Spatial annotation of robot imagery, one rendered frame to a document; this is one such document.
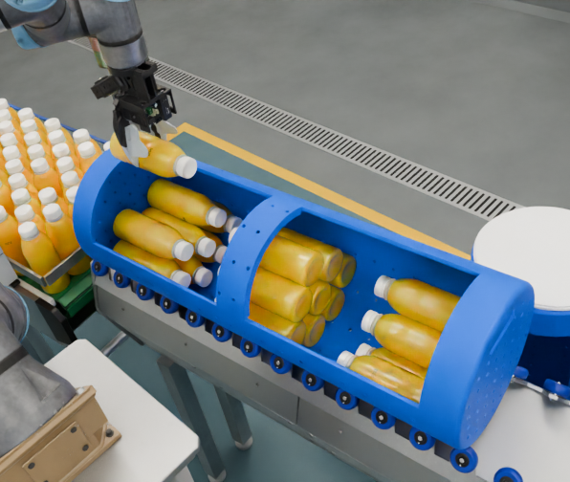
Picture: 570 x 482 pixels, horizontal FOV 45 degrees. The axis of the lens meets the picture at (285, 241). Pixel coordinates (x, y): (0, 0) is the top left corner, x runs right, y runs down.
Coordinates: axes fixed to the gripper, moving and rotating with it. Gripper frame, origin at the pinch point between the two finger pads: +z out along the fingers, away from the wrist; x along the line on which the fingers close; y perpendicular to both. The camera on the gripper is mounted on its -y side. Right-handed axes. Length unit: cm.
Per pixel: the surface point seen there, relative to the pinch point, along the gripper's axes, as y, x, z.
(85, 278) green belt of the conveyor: -23.5, -11.3, 39.4
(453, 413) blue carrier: 72, -13, 12
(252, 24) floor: -198, 253, 135
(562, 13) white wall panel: -21, 329, 125
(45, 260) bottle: -25.5, -17.3, 28.8
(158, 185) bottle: -6.5, 4.8, 14.8
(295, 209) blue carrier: 31.9, 3.9, 4.1
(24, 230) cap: -28.4, -17.4, 20.9
